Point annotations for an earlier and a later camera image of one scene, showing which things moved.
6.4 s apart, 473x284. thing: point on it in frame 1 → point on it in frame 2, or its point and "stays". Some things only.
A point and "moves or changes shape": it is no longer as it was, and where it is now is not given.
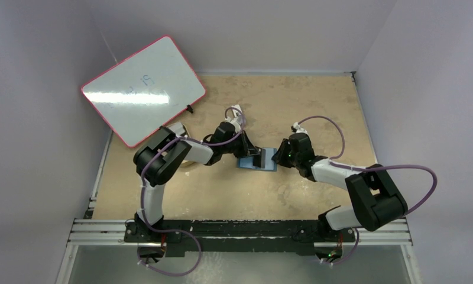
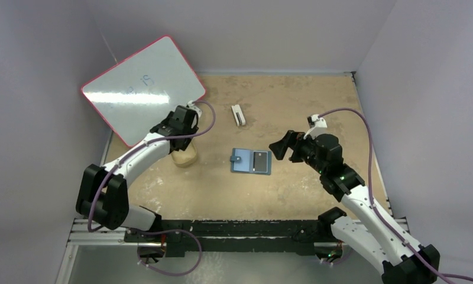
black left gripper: x=246 y=148 → x=171 y=116
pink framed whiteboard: x=143 y=92 stays
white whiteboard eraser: x=235 y=112 stays
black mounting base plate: x=237 y=235 stays
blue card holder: x=271 y=161 moves or changes shape
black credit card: x=259 y=160 moves or changes shape
